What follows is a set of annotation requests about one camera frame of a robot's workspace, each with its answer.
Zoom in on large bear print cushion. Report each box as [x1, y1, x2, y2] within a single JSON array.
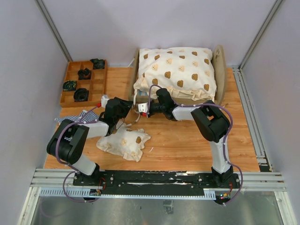
[[133, 47, 217, 105]]

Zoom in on wooden pet bed frame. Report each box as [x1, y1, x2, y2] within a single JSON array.
[[127, 45, 228, 105]]

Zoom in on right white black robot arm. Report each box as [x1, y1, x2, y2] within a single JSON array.
[[146, 88, 233, 188]]

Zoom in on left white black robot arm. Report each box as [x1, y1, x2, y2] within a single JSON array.
[[46, 95, 133, 186]]

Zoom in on blue striped cloth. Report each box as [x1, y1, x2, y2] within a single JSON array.
[[54, 110, 99, 124]]

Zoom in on small bear print pillow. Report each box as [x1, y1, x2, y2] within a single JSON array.
[[96, 127, 151, 162]]

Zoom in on black rolled sock bottom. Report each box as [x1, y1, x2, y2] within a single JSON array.
[[73, 88, 89, 102]]

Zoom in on wooden compartment tray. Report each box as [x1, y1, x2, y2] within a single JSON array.
[[60, 60, 108, 108]]

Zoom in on black rolled sock middle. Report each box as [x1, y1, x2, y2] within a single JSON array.
[[77, 68, 92, 80]]

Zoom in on black rolled sock top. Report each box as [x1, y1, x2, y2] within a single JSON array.
[[90, 58, 105, 70]]

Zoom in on black green rolled sock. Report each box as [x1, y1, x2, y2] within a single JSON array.
[[62, 80, 77, 91]]

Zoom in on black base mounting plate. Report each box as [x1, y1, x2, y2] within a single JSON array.
[[73, 170, 240, 196]]

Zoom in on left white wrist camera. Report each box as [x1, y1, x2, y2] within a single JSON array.
[[101, 95, 110, 108]]

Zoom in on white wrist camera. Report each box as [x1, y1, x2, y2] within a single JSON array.
[[101, 95, 110, 108], [137, 103, 149, 117]]

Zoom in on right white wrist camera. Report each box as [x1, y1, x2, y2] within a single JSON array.
[[137, 103, 149, 117]]

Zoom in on aluminium rail frame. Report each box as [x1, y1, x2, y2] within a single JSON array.
[[17, 67, 296, 225]]

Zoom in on left aluminium corner post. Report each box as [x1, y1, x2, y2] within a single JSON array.
[[34, 0, 73, 62]]

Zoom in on aluminium corner post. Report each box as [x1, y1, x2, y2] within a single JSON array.
[[238, 0, 285, 70], [34, 0, 73, 62]]

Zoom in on right aluminium corner post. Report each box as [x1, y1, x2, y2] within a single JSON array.
[[238, 0, 285, 70]]

